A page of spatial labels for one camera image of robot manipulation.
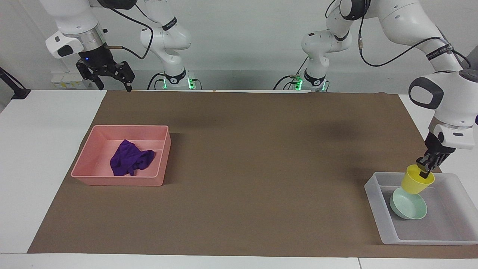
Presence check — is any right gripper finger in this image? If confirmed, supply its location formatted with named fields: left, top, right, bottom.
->
left=107, top=61, right=135, bottom=93
left=76, top=61, right=105, bottom=91

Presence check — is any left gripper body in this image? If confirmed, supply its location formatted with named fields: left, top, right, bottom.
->
left=424, top=131, right=456, bottom=157

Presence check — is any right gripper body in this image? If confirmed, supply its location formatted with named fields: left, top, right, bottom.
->
left=78, top=43, right=115, bottom=71

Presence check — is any yellow plastic cup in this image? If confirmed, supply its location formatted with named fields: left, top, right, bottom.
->
left=401, top=164, right=435, bottom=195

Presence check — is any light green bowl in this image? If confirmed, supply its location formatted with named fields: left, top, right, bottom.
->
left=389, top=187, right=428, bottom=220

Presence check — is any clear plastic tray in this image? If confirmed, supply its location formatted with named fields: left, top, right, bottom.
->
left=364, top=171, right=478, bottom=245

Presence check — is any black stand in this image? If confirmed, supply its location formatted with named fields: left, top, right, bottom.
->
left=0, top=67, right=31, bottom=100

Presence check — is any pink plastic bin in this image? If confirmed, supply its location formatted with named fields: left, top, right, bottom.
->
left=70, top=125, right=172, bottom=186

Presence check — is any purple cloth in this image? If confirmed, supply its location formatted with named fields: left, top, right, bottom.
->
left=110, top=139, right=156, bottom=177

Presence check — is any black cable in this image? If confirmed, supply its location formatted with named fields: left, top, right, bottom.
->
left=273, top=56, right=310, bottom=90
left=147, top=72, right=167, bottom=90
left=357, top=0, right=472, bottom=70
left=104, top=3, right=154, bottom=60

